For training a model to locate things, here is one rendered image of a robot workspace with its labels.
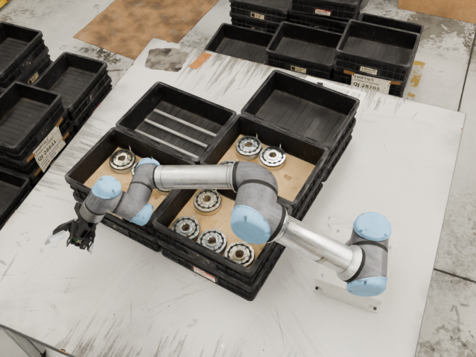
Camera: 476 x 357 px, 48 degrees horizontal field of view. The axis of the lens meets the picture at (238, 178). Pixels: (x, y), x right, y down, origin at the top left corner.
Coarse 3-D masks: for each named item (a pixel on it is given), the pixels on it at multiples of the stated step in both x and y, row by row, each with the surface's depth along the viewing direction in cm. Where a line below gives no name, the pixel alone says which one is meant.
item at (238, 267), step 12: (168, 204) 186; (288, 204) 184; (156, 216) 183; (156, 228) 182; (168, 228) 180; (180, 240) 179; (192, 240) 177; (204, 252) 175; (216, 252) 174; (264, 252) 173; (228, 264) 172; (240, 264) 171
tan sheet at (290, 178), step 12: (264, 144) 215; (228, 156) 212; (288, 156) 211; (288, 168) 207; (300, 168) 207; (312, 168) 207; (276, 180) 204; (288, 180) 203; (300, 180) 203; (288, 192) 200
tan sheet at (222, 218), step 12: (192, 204) 198; (228, 204) 197; (180, 216) 195; (192, 216) 195; (204, 216) 194; (216, 216) 194; (228, 216) 194; (204, 228) 191; (216, 228) 191; (228, 228) 191; (228, 240) 188; (240, 240) 188
